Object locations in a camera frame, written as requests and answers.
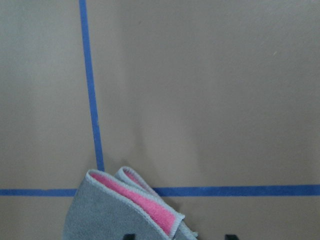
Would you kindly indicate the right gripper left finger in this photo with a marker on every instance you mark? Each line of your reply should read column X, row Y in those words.
column 130, row 236

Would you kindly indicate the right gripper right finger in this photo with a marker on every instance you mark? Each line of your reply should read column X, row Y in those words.
column 230, row 237

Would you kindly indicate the pink and grey towel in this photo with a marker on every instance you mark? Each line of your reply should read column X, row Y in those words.
column 107, row 207

